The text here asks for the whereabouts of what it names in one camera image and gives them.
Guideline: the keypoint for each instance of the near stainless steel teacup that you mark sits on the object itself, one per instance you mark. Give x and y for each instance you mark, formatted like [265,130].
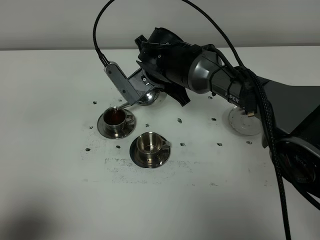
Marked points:
[151,144]

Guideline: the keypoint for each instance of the far stainless steel teacup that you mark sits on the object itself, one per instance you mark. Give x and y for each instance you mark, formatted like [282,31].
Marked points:
[116,119]

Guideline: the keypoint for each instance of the stainless steel saucer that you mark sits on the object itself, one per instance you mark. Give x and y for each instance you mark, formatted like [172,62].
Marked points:
[115,134]
[144,162]

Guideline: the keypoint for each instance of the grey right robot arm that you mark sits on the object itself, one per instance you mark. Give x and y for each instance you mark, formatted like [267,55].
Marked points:
[289,115]

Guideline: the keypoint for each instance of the near stainless steel saucer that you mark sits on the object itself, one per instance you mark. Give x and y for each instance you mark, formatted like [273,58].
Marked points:
[144,162]

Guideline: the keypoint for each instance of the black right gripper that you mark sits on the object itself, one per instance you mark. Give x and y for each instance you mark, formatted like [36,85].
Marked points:
[169,59]

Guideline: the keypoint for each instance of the steel teapot saucer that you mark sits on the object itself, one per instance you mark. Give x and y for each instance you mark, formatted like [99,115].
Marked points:
[242,124]

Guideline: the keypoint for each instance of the stainless steel teapot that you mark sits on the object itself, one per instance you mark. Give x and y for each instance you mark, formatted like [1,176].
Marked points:
[152,99]

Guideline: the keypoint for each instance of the stainless steel teacup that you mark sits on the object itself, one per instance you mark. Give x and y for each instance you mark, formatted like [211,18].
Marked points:
[116,119]
[151,144]

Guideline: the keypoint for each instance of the far stainless steel saucer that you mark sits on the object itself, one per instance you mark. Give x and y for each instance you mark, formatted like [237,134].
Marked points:
[115,134]

